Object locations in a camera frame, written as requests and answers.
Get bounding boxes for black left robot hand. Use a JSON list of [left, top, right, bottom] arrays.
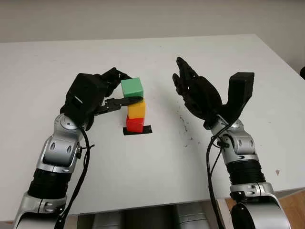
[[59, 67, 145, 132]]

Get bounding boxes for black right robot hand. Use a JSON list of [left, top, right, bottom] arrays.
[[172, 56, 224, 130]]

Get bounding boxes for yellow wooden block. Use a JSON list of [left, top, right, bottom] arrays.
[[127, 100, 146, 119]]

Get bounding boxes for green wooden block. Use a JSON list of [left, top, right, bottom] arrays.
[[121, 77, 144, 98]]

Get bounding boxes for red wooden block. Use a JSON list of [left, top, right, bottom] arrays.
[[125, 115, 145, 133]]

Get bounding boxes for black tape strip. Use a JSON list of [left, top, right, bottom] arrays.
[[122, 125, 153, 136]]

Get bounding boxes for grey robot thigh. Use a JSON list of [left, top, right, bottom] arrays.
[[175, 202, 213, 229], [91, 211, 127, 229]]

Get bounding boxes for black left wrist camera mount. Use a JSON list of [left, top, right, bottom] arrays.
[[62, 73, 105, 125]]

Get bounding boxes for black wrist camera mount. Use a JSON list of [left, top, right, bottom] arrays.
[[62, 73, 105, 125], [220, 71, 255, 124]]

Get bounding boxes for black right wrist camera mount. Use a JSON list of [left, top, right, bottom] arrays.
[[220, 71, 255, 124]]

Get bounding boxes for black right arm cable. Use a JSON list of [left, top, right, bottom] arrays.
[[206, 124, 236, 229]]

